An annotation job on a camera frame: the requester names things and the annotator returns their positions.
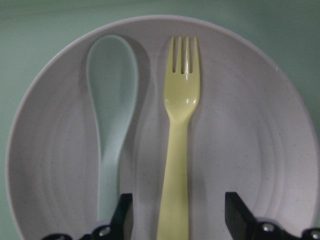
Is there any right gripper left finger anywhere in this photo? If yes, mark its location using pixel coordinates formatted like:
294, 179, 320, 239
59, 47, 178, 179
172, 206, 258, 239
42, 192, 135, 240

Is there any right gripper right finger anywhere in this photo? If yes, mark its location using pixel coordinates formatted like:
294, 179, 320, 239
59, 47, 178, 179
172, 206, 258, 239
224, 192, 320, 240

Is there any white round plate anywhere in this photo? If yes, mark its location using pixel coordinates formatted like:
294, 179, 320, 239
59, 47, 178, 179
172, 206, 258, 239
5, 15, 320, 240

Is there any yellow plastic fork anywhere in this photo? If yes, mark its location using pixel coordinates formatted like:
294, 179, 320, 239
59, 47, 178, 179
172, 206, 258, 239
156, 36, 201, 240

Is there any light green plastic spoon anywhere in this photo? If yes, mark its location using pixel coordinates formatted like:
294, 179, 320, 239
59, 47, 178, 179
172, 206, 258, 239
86, 34, 139, 222

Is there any light green tray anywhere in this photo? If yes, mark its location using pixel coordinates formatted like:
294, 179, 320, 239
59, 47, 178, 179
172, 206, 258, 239
0, 0, 320, 240

